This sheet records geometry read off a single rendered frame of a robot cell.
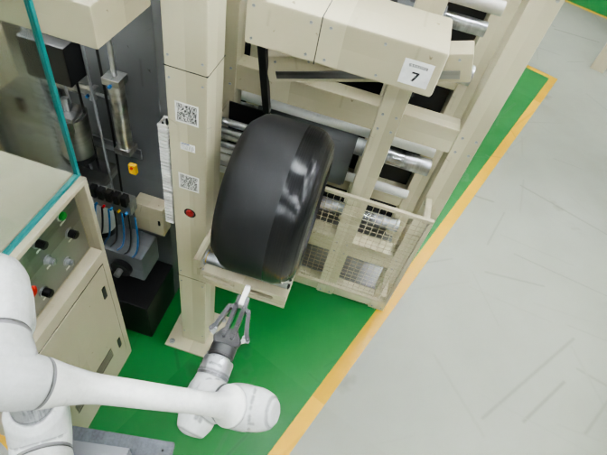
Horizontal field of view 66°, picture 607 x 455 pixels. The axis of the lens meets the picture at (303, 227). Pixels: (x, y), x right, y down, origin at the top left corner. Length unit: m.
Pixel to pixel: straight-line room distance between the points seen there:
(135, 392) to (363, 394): 1.73
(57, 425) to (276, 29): 1.29
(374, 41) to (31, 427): 1.42
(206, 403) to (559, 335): 2.67
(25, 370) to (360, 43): 1.17
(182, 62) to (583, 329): 2.99
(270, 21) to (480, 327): 2.30
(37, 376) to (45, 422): 0.51
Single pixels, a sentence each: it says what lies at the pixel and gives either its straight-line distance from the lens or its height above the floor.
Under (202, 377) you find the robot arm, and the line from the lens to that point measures 1.35.
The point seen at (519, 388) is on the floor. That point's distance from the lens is 3.09.
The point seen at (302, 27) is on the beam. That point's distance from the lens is 1.50.
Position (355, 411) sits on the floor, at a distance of 2.63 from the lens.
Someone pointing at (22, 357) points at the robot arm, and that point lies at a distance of 1.01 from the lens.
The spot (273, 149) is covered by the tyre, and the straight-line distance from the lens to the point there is 1.45.
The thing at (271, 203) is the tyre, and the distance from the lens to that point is 1.39.
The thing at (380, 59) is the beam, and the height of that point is 1.71.
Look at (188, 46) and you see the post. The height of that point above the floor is 1.73.
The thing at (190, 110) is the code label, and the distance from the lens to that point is 1.46.
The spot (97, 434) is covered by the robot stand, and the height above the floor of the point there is 0.65.
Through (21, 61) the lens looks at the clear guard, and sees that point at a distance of 1.34.
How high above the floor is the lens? 2.40
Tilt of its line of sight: 49 degrees down
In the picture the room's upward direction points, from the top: 15 degrees clockwise
